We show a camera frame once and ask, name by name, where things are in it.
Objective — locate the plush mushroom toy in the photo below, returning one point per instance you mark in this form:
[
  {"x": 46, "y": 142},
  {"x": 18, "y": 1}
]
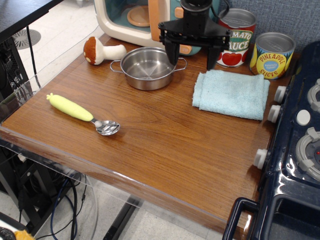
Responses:
[{"x": 95, "y": 52}]

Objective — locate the black table leg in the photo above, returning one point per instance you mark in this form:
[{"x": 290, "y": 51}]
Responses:
[{"x": 120, "y": 222}]

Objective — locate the yellow handled spoon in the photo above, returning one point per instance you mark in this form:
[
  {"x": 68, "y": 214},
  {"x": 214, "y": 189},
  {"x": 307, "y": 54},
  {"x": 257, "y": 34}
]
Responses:
[{"x": 103, "y": 127}]

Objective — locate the black side desk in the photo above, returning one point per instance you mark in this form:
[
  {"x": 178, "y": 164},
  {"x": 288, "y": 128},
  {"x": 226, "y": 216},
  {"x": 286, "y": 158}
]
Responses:
[{"x": 15, "y": 15}]

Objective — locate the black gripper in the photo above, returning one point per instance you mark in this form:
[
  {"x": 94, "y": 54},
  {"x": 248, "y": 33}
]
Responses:
[{"x": 195, "y": 28}]

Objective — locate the dark blue toy stove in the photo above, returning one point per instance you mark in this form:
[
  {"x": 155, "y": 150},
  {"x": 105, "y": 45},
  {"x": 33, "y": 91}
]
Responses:
[{"x": 288, "y": 206}]

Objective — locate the pineapple slices can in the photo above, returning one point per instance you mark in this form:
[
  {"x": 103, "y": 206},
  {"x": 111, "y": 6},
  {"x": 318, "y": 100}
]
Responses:
[{"x": 272, "y": 54}]

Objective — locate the toy microwave oven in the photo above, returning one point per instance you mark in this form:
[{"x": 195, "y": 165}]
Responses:
[{"x": 136, "y": 21}]

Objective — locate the small steel pan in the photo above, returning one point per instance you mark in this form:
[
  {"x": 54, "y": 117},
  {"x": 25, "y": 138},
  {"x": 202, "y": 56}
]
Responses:
[{"x": 147, "y": 68}]

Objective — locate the tomato sauce can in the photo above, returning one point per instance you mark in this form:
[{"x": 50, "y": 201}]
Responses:
[{"x": 242, "y": 23}]

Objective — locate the light blue folded cloth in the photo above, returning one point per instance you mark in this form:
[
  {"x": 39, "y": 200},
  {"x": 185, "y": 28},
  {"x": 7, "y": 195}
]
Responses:
[{"x": 232, "y": 94}]

